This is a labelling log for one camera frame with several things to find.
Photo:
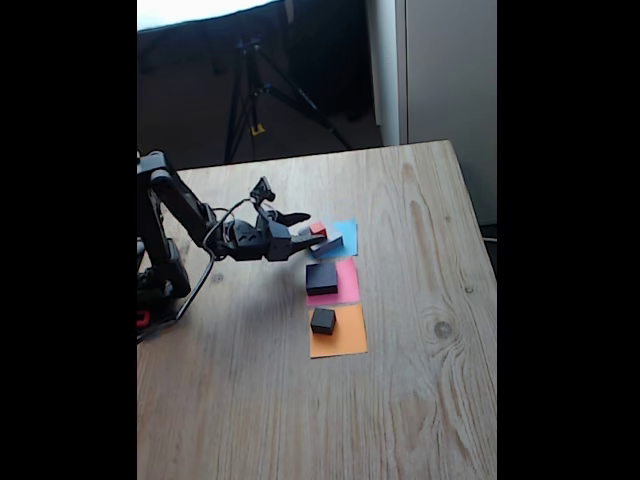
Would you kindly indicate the orange paper sheet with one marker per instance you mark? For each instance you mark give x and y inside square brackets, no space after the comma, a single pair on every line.
[350,340]

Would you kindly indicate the red base clamp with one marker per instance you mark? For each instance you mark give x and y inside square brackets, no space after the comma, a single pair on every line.
[142,318]

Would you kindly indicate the large black block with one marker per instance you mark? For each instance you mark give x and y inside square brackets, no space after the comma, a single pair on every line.
[332,245]

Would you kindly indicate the white cabinet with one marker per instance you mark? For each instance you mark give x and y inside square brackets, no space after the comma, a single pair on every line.
[450,75]

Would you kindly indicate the medium black block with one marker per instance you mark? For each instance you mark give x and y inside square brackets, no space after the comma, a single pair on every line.
[322,277]

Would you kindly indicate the black tripod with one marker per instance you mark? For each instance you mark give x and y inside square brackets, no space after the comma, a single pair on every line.
[305,100]

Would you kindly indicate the pink paper sheet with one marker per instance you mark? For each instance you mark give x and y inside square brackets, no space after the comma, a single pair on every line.
[350,285]

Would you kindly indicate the bare circuit board camera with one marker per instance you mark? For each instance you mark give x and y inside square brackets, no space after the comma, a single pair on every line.
[262,190]

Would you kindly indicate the bright white panel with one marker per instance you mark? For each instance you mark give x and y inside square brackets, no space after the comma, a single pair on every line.
[200,10]

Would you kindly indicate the yellow tripod tag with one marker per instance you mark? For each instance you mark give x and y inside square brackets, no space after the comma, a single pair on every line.
[257,130]

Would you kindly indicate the blue paper sheet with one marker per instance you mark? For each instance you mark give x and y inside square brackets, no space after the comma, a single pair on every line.
[350,235]

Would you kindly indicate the small red cube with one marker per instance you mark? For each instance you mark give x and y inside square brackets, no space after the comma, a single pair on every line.
[318,229]

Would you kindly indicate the small black cube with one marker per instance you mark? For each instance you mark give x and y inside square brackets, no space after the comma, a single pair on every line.
[323,321]

